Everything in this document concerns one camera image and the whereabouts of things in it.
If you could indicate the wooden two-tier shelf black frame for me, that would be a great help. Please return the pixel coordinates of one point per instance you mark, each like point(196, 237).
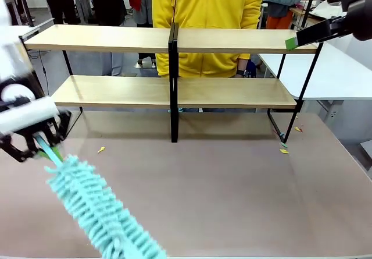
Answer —
point(101, 38)
point(232, 38)

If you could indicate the black wrist watch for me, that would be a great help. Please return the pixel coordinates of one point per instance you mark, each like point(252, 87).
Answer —
point(241, 73)

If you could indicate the person in yellow hoodie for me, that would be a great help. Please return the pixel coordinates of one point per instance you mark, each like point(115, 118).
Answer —
point(203, 8)

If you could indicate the teal fluffy duster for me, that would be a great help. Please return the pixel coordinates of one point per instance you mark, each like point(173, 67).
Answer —
point(96, 206)

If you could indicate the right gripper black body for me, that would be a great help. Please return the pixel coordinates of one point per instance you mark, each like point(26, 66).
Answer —
point(361, 20)

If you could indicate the black metal pole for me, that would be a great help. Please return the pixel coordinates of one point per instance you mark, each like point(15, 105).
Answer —
point(310, 0)

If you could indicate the wooden background desk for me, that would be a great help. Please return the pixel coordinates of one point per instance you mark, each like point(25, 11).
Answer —
point(296, 11)

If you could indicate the orange garment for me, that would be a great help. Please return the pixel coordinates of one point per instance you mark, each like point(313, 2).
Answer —
point(276, 22)

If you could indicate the bystander with grey trousers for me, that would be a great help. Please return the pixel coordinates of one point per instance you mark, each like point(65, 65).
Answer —
point(107, 3)

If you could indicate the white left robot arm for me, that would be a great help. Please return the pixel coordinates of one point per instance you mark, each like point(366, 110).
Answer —
point(26, 116)

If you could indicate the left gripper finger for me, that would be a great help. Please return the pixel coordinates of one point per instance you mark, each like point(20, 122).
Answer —
point(20, 151)
point(59, 131)

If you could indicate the bystander in black clothes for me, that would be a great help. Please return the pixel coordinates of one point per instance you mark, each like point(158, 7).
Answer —
point(59, 0)

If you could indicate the black metal stand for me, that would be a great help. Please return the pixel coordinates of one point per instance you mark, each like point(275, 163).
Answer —
point(26, 5)

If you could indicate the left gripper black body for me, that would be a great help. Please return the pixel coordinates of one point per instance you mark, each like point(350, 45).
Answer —
point(32, 131)

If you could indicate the white table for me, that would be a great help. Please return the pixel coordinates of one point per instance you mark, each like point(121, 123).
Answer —
point(29, 29)
point(334, 72)

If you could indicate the white paper sheets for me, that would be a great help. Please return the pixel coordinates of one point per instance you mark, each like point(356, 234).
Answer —
point(325, 8)

